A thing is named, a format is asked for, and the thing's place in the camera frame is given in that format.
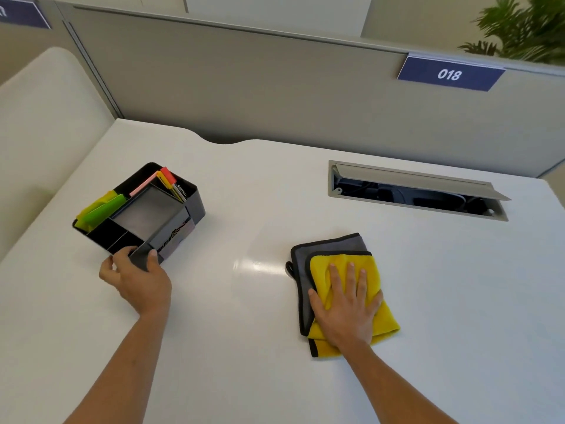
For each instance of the lime green highlighter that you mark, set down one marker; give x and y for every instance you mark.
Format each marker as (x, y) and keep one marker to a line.
(93, 206)

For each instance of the pink marker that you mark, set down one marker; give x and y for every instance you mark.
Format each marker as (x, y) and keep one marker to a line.
(143, 184)

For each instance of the person's right thumb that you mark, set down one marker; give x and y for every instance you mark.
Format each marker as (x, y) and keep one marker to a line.
(317, 302)

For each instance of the person's right hand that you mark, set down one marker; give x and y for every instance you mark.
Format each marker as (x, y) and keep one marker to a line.
(346, 315)

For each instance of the black desk organizer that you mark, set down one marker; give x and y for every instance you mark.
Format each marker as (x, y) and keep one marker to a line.
(176, 216)

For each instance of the person's left thumb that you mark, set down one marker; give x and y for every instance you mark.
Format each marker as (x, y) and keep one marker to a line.
(153, 260)

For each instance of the yellow and grey microfiber cloth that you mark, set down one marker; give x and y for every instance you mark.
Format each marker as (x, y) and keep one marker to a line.
(322, 269)

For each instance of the yellow pen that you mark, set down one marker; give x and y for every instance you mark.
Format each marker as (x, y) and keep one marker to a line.
(170, 189)

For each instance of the red capped marker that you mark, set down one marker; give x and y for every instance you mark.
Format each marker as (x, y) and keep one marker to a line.
(170, 177)

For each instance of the person's right middle finger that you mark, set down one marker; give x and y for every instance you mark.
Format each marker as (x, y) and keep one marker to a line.
(351, 282)

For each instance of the green plant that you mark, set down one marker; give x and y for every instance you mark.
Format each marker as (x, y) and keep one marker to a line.
(525, 26)

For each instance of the person's left forearm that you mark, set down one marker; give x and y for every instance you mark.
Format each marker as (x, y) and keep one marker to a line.
(119, 370)

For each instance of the person's right forearm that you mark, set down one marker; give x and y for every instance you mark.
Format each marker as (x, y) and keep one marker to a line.
(397, 388)

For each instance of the blue number sign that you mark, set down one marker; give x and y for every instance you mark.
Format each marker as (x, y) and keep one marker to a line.
(450, 74)

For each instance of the person's left hand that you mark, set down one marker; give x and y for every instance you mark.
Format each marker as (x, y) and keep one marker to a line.
(141, 286)

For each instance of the grey partition panel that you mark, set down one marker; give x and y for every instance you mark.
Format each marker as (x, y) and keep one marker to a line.
(265, 83)

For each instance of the cream curved side panel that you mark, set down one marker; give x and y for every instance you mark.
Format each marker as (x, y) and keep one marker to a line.
(44, 127)

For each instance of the person's right little finger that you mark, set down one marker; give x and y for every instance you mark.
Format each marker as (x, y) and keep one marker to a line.
(376, 302)

